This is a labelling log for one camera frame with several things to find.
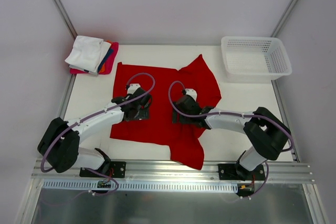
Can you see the white folded t shirt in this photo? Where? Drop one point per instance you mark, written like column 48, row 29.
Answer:
column 87, row 53

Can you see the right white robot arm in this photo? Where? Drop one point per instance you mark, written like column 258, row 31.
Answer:
column 268, row 136

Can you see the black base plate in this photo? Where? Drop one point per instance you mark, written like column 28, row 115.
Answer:
column 114, row 169
column 228, row 171

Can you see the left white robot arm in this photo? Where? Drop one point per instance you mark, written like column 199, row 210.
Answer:
column 60, row 144

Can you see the blue folded t shirt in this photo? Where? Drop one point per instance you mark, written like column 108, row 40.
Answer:
column 108, row 54

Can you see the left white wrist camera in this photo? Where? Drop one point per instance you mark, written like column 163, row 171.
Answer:
column 135, row 89

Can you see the white slotted cable duct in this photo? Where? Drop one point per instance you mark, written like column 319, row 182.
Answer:
column 140, row 186

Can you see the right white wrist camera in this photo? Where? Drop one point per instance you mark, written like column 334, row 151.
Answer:
column 191, row 92

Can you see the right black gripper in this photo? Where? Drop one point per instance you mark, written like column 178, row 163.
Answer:
column 179, row 117

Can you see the white plastic basket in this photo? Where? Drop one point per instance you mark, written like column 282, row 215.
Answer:
column 254, row 59

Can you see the red t shirt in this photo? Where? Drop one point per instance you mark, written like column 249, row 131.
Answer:
column 182, row 139

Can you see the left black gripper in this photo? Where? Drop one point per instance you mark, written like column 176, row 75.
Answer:
column 142, row 114

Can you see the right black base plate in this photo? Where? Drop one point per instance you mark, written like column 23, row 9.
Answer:
column 228, row 171

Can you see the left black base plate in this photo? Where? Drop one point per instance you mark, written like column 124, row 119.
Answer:
column 114, row 169

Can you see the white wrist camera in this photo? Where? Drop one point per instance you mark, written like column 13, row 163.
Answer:
column 191, row 92
column 135, row 89

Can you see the aluminium mounting rail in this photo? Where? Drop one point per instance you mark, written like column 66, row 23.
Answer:
column 169, row 171

